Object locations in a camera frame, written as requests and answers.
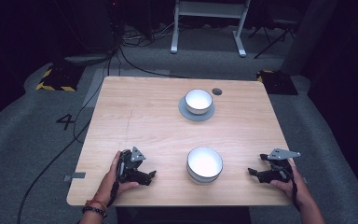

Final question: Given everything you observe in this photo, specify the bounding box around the long black floor cable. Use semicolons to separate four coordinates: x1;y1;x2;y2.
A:
16;46;123;224

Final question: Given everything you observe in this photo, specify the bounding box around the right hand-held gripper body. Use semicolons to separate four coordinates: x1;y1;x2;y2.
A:
260;147;302;184

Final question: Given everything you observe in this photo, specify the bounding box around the black bead bracelet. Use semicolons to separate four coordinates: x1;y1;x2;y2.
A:
81;206;108;219

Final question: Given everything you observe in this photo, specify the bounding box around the white metal desk frame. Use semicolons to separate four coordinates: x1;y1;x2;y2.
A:
170;0;252;58

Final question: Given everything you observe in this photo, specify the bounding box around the bundle of floor cables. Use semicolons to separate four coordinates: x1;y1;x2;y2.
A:
120;21;176;49

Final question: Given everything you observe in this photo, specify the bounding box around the black gripper wrist strap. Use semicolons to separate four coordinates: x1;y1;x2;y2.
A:
288;172;302;213
106;179;121;208

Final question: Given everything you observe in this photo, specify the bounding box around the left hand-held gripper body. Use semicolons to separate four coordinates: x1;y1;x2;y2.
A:
117;146;150;186

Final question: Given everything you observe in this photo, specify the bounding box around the black curved floor cable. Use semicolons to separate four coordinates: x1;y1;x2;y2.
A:
118;46;188;79

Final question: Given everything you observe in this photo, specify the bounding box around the grey flat stand base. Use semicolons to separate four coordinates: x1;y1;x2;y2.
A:
63;53;110;65

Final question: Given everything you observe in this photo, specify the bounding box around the grey round coaster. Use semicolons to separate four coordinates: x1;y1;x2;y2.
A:
177;95;216;122

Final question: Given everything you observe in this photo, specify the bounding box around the black tripod stand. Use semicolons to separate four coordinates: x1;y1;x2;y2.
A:
248;18;296;60

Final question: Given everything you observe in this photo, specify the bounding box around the red string bracelet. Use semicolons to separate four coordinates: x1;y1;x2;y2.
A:
85;199;108;213

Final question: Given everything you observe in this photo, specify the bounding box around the person's right hand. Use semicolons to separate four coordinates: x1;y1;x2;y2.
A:
269;158;313;208

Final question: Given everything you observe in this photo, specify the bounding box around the white ribbed bowl dark rim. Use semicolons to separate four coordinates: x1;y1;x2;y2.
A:
186;147;225;185
184;89;213;116

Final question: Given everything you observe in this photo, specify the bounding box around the black yellow striped base plate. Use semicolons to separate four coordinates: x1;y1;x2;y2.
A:
255;69;299;96
35;63;86;92

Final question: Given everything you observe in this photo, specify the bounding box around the grey curtain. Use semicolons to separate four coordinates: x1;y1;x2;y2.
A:
280;0;339;77

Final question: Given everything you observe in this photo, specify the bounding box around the person's left hand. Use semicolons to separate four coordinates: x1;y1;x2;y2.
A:
93;150;141;207

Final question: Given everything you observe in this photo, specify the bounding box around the black right gripper wrist strap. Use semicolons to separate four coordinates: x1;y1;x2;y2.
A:
288;172;302;213

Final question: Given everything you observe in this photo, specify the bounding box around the black left gripper wrist strap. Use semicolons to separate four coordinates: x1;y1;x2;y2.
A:
106;179;121;208

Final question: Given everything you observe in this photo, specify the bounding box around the grey tape strip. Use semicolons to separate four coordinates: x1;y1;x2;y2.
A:
62;171;87;183

